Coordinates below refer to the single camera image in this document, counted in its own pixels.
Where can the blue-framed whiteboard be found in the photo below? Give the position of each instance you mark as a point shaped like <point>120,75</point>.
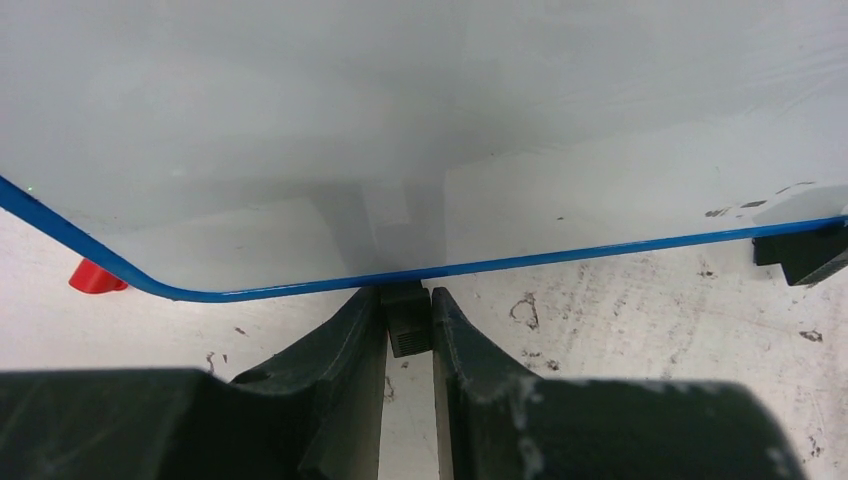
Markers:
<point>217,151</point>

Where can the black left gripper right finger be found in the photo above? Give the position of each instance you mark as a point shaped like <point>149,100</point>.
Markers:
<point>496,419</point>

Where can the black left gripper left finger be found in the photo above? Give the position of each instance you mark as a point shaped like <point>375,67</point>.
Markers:
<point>312,411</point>

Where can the black whiteboard foot clip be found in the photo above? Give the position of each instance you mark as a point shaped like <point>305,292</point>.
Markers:
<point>806,258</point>
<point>407,309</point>

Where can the red marker cap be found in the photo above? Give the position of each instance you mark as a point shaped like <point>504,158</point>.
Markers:
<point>90,278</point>

